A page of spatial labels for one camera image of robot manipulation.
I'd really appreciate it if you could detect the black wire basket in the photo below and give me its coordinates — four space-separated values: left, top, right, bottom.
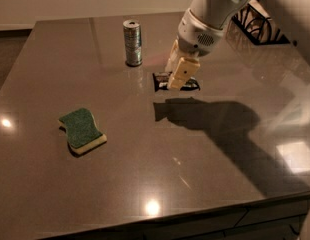
232 4 290 45

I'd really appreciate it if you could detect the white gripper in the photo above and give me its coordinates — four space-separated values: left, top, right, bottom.
165 9 224 81

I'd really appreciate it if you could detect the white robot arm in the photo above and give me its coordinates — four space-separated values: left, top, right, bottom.
165 0 310 90

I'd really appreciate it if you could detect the silver drink can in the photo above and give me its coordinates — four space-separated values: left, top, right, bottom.
123 19 142 67

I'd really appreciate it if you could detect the black rxbar chocolate bar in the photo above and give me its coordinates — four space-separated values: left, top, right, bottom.
152 72 200 91

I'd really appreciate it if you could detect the dark cabinet drawer front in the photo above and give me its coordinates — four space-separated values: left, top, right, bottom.
142 198 310 240

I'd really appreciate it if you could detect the green yellow sponge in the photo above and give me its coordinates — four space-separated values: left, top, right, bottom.
58 108 107 155

